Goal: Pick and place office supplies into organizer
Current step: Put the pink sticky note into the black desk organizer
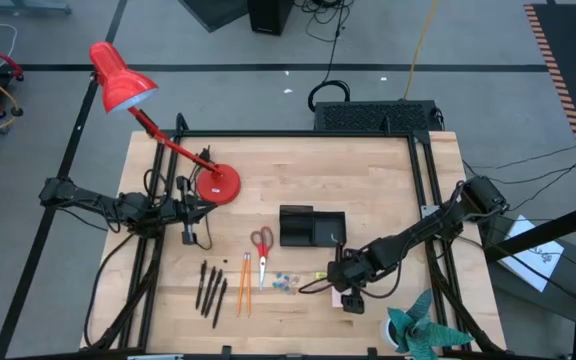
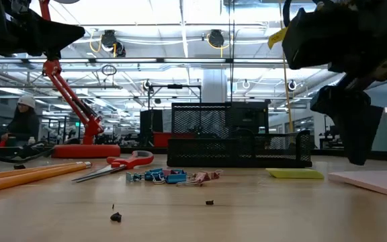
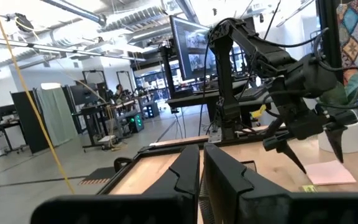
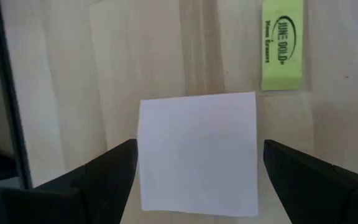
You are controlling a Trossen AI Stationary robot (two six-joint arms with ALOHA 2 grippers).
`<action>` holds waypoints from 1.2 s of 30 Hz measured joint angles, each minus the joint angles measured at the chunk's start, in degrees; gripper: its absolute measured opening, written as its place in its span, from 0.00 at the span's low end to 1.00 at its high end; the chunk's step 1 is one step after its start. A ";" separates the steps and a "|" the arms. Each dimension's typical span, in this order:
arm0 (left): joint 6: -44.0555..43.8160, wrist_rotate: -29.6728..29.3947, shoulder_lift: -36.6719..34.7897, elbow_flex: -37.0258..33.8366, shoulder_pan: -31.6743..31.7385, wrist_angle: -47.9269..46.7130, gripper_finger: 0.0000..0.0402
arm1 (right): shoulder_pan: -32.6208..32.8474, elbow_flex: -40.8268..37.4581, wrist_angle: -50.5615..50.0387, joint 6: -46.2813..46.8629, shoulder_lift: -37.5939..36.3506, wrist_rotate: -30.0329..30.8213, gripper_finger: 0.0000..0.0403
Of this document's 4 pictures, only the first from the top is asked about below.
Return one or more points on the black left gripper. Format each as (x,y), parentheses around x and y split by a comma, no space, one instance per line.
(188,212)

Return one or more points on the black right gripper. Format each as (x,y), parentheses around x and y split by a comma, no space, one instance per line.
(348,272)

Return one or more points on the yellow-green eraser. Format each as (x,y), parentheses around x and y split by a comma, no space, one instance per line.
(321,275)

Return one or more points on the pink sticky note pad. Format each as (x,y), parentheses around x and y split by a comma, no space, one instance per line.
(335,299)

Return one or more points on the black mesh desk organizer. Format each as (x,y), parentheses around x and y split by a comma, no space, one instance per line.
(295,225)

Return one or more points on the orange pencil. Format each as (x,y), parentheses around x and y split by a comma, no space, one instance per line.
(242,285)
(249,285)

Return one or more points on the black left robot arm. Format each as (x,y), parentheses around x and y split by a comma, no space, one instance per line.
(133,210)

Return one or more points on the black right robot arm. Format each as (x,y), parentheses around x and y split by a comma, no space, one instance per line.
(418,230)

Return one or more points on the red desk lamp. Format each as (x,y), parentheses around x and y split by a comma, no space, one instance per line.
(218,187)

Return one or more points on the white plant pot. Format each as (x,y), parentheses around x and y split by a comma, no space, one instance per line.
(385,332)

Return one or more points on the teal artificial plant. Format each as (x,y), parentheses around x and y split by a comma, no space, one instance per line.
(418,332)

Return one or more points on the black computer case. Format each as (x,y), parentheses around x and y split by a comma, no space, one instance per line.
(368,116)

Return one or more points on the white paper sheet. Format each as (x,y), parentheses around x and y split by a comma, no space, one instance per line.
(538,265)

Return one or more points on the dark floor panel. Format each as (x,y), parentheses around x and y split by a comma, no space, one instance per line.
(213,12)

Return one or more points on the grey metal base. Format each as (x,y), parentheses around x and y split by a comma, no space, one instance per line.
(23,7)

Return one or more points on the silver mounting bracket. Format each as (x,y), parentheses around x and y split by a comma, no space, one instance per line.
(429,212)

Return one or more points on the black aluminium table frame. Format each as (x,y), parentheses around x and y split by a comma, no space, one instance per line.
(293,133)

